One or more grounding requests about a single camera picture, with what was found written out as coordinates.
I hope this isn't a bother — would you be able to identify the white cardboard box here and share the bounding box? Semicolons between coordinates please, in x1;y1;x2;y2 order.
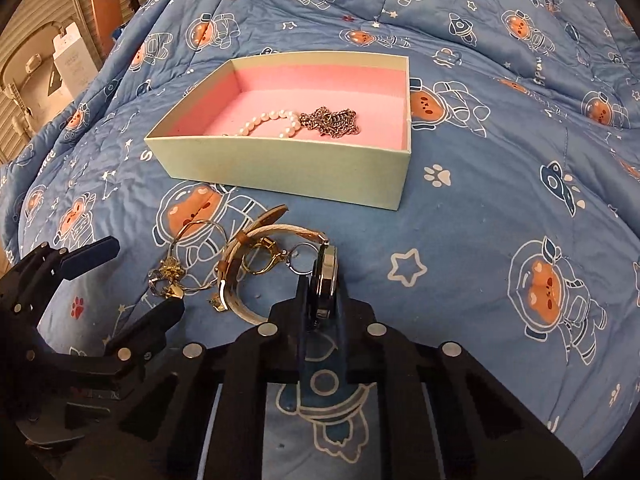
47;22;99;107

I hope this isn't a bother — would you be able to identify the watch with beige strap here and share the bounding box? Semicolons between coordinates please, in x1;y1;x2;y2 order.
208;203;342;333

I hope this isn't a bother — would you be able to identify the white louvered door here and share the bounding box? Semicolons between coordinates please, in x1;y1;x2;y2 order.
0;0;96;163

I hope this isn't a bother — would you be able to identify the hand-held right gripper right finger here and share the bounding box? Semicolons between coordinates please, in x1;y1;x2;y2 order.
332;285;586;480

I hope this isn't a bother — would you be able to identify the gold ring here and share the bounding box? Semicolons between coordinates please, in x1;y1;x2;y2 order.
244;240;286;276

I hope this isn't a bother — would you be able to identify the thin gold bangle bracelet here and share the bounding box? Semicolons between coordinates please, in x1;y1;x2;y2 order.
169;219;227;293

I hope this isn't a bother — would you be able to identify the thin silver ring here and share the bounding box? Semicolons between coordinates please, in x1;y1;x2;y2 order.
287;243;313;275

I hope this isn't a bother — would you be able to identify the white pearl bracelet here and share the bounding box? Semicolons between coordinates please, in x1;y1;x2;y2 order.
222;110;301;140

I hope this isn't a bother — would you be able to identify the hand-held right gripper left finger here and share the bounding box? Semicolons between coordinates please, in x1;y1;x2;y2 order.
57;275;321;480

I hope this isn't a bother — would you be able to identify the pinkish wooden board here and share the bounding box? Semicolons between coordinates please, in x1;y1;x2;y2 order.
84;0;135;61

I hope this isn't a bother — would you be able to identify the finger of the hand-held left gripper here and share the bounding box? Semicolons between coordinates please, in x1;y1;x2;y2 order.
45;299;186;387
0;236;121;322

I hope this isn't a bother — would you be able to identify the gold chain necklace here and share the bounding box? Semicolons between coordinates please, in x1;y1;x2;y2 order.
298;105;362;139

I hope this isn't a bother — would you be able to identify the blue astronaut print blanket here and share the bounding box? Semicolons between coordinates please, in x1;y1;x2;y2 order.
0;0;640;477

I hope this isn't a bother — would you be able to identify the pale green box pink lining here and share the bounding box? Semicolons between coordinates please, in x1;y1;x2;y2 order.
144;51;413;211

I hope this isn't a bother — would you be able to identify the gold flower brooch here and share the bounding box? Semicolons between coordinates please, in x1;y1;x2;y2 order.
148;259;185;302

